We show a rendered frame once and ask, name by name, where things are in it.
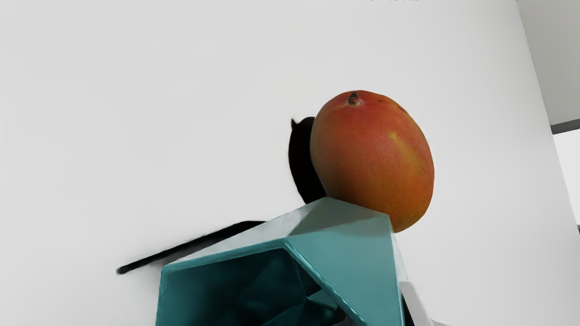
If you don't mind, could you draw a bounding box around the red orange mango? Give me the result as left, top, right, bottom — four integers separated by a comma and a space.
310, 90, 435, 233

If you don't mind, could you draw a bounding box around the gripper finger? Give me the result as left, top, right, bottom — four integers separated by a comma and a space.
399, 281, 448, 326

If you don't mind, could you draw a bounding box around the teal faceted mug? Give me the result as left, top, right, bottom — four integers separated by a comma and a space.
155, 197, 407, 326

